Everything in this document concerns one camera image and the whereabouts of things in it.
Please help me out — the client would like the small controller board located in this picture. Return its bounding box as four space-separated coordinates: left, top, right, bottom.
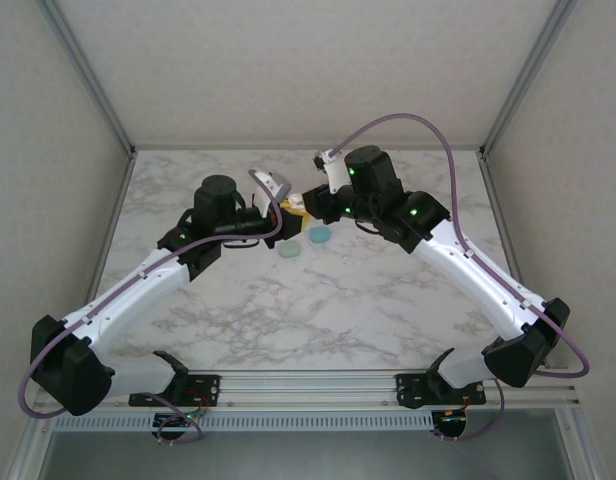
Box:
154 408 205 427
434 407 470 427

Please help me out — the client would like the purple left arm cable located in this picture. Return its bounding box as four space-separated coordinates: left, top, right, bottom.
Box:
18 169 284 446

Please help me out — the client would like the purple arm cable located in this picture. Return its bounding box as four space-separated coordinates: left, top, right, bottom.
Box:
18 169 284 446
331 113 591 444

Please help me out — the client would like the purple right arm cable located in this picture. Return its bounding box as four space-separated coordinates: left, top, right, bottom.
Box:
331 113 591 444

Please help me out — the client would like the aluminium table edge rail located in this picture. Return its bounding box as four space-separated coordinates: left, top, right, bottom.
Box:
479 152 529 301
85 152 138 311

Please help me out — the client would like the aluminium mounting rail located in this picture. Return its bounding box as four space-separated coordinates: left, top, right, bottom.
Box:
218 372 399 409

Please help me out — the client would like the aluminium frame post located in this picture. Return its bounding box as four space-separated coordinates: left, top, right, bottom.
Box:
479 0 594 157
37 0 138 157

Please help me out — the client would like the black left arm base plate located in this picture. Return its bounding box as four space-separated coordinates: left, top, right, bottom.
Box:
127 372 222 407

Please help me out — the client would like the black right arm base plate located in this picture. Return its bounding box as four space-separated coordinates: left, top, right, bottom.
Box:
395 372 489 407

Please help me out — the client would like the grey slotted cable duct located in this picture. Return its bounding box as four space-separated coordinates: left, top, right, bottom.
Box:
52 412 435 432

